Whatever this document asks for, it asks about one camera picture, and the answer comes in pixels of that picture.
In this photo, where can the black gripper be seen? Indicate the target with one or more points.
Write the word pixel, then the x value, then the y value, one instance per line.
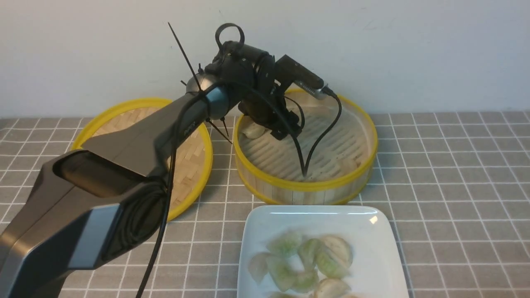
pixel 248 77

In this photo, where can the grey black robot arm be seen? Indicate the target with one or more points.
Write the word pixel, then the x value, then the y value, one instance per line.
pixel 92 205

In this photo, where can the green dumpling on plate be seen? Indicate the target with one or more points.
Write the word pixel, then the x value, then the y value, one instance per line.
pixel 307 252
pixel 281 273

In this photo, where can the pale dumpling on plate right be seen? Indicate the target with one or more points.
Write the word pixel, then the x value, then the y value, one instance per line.
pixel 335 257

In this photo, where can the green dumpling on plate left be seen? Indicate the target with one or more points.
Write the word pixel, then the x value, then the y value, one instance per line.
pixel 281 273

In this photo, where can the dumpling on plate bottom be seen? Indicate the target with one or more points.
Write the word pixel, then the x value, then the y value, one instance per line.
pixel 331 288

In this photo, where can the white square plate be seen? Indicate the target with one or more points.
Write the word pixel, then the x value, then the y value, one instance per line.
pixel 376 271

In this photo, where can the pale dumpling in steamer left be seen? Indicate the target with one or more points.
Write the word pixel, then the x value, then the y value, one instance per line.
pixel 253 131

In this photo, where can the bamboo steamer lid yellow rim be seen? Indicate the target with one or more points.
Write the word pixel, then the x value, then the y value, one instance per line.
pixel 194 157

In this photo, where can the bamboo steamer basket yellow rim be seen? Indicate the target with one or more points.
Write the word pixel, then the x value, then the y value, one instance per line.
pixel 337 191

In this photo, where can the white steamer liner cloth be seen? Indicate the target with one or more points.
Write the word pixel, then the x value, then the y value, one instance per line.
pixel 341 151

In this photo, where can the wrist camera with silver mount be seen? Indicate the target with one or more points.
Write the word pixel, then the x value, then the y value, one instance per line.
pixel 288 72

